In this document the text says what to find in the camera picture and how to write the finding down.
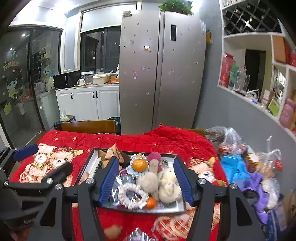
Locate red printed blanket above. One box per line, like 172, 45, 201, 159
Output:
9, 125, 228, 241

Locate dark brown storage box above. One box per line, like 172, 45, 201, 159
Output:
75, 147, 188, 215

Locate blue plastic bag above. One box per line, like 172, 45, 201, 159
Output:
219, 155, 251, 186

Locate black microwave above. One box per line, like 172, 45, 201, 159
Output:
54, 71, 81, 89

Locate clear glass vases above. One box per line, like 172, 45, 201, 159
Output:
235, 65, 252, 93

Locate white wall shelf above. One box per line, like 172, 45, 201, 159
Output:
217, 0, 296, 143

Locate cream cooking pot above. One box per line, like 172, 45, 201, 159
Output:
92, 74, 110, 84

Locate red gift bag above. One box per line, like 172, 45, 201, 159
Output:
219, 53, 236, 88

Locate purple cloth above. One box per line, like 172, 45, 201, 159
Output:
242, 173, 279, 223

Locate jar with gold lid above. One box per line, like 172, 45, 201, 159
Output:
245, 153, 261, 172

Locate glass sliding door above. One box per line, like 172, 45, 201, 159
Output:
0, 27, 63, 149

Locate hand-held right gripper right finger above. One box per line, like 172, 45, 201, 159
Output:
173, 155, 265, 241

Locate potted green plant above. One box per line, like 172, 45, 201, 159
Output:
158, 0, 194, 15

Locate blue knit scrunchie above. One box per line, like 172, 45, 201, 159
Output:
125, 160, 149, 179

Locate clear bag with dark card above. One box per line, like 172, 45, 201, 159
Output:
111, 173, 141, 207

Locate white plastic bag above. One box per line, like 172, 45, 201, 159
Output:
254, 136, 284, 187

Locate dark window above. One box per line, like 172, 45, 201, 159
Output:
80, 25, 122, 75

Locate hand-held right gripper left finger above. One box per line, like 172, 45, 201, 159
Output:
30, 156, 119, 241

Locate beige fluffy plush bear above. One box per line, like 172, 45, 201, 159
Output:
136, 160, 160, 202

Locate white and black plush toy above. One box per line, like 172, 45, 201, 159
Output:
88, 158, 102, 180

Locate cardboard box with blue print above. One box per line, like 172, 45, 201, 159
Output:
281, 189, 296, 224

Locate red pot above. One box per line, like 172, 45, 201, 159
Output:
284, 40, 296, 68

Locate silver refrigerator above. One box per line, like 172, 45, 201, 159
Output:
119, 10, 207, 135

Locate pink plush ball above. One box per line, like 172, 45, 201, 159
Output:
147, 152, 163, 167

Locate pink thermos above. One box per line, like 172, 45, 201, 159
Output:
279, 97, 295, 129

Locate dark trash bin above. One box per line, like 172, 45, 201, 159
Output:
107, 116, 121, 136

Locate dark brown hair claw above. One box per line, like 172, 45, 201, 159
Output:
119, 151, 131, 168

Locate green card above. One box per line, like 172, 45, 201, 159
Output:
268, 98, 281, 117

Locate cream plush bear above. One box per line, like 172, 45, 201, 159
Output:
158, 167, 182, 205

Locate clear plastic bag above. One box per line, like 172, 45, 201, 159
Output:
204, 126, 248, 161

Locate cardboard box with plastic bag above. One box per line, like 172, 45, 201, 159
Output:
57, 111, 77, 123

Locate white kitchen cabinet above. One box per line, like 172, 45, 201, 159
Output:
55, 84, 121, 123

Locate green packet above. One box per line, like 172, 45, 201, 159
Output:
229, 64, 240, 90

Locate black lattice wine rack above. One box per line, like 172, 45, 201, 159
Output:
221, 0, 282, 36

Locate golden triangular snack packet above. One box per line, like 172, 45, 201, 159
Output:
97, 149, 112, 168
109, 143, 121, 160

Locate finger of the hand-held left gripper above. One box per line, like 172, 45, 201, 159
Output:
0, 144, 39, 183
5, 162, 73, 196

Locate brown gift box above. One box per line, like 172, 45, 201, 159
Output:
271, 35, 287, 65

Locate white knit scrunchie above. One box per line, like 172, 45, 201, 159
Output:
117, 183, 149, 209

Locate white charger cable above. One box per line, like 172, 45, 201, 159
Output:
245, 89, 261, 104

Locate orange mandarin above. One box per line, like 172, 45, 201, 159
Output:
132, 159, 148, 172
145, 197, 158, 210

